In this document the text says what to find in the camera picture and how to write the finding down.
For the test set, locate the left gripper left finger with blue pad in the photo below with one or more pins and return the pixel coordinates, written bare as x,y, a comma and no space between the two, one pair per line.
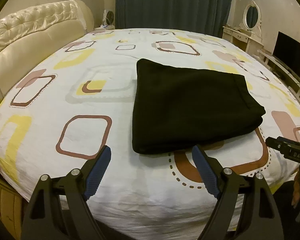
58,206

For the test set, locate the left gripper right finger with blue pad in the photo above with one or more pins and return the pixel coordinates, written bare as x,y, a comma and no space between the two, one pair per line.
259,218

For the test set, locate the black pants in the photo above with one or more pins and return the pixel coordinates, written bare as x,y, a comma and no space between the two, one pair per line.
178,108

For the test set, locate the right hand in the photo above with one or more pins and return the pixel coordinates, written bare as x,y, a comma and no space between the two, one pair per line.
296,188

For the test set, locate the white low tv stand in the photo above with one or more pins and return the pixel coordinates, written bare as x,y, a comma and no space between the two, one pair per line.
281,71

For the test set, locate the white patterned bed sheet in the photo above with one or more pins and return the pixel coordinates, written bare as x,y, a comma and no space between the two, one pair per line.
81,98

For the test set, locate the black flat screen television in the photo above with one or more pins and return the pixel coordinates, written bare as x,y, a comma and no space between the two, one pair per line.
287,51

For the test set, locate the white vanity dressing table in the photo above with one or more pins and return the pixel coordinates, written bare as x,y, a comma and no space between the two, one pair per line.
242,40

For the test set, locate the white bedside nightstand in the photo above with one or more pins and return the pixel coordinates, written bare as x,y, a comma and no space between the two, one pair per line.
103,29

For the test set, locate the white oval vanity mirror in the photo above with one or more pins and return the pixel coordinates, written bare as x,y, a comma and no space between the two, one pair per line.
252,18

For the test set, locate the small round bedside fan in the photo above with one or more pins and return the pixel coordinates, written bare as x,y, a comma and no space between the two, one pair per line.
108,18

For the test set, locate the cream tufted leather headboard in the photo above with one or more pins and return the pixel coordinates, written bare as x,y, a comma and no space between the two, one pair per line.
29,36

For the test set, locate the dark teal curtain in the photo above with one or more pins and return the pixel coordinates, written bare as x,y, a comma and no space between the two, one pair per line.
199,16

